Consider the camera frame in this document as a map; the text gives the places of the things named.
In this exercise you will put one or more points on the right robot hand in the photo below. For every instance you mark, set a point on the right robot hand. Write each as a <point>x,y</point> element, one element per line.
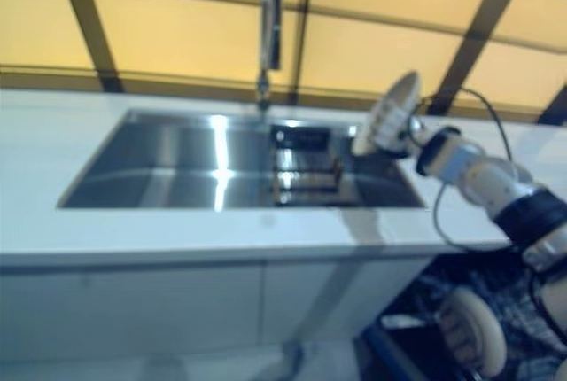
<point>390,126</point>

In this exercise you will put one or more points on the beige round plate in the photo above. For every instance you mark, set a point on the beige round plate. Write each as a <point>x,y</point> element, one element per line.
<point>474,332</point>
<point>401,88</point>

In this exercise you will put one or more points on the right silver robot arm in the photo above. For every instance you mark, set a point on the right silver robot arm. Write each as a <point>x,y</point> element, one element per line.
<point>487,181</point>

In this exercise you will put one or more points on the open dishwasher door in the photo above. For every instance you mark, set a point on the open dishwasher door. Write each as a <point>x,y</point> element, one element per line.
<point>407,350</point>

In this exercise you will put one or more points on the black sink dish rack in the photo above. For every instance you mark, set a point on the black sink dish rack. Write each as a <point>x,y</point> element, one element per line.
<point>305,164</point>

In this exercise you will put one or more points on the chrome gooseneck faucet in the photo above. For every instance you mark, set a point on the chrome gooseneck faucet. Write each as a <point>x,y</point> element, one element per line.
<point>270,35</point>

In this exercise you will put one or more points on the white cabinet door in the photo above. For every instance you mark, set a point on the white cabinet door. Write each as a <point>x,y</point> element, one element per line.
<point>133,305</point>
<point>336,297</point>

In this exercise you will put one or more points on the stainless steel sink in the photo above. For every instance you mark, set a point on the stainless steel sink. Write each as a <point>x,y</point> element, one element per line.
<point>177,164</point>

